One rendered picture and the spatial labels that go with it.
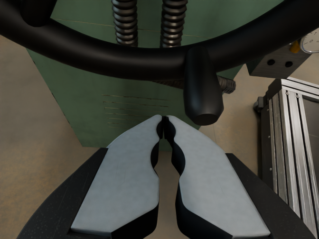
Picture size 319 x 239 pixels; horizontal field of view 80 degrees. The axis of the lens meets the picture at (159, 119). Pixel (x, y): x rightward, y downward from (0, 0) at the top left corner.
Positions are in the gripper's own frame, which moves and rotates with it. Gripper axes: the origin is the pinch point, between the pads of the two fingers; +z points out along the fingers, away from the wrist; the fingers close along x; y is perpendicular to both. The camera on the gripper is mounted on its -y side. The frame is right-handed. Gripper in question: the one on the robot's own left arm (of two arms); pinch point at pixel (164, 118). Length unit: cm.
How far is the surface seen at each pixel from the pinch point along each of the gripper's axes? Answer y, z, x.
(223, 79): 3.3, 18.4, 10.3
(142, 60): -2.4, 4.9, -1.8
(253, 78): 29, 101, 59
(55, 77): 9.4, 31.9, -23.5
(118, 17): -5.0, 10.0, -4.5
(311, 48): -2.0, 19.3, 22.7
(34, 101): 36, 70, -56
